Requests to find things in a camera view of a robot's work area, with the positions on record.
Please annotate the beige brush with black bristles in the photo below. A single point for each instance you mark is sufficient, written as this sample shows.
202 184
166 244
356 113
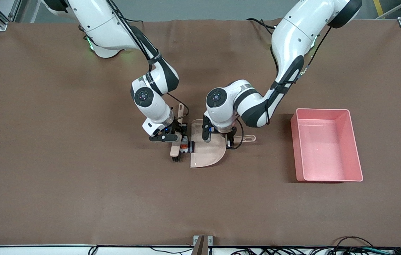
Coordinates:
174 151

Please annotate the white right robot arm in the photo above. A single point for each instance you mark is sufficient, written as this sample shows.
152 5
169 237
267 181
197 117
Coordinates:
97 21

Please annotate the white table edge rail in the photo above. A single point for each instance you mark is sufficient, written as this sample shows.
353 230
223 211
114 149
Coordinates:
27 250

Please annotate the white green electronic component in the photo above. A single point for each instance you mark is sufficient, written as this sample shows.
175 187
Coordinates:
184 147

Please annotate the brown table mat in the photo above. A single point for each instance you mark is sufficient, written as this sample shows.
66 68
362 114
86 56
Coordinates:
80 194

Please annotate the pink plastic bin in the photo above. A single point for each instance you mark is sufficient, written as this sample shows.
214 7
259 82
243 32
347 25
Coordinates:
324 148

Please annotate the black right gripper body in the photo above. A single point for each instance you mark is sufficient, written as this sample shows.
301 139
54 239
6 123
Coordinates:
178 127

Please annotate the dark cylindrical capacitor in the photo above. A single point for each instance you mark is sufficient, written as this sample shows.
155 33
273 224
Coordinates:
191 147

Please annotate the beige plastic dustpan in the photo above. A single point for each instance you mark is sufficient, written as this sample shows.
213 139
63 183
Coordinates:
204 156

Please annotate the metal bracket with brown post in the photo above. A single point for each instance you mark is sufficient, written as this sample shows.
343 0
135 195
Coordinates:
200 244

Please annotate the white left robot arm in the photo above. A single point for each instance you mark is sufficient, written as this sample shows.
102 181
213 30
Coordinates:
292 35

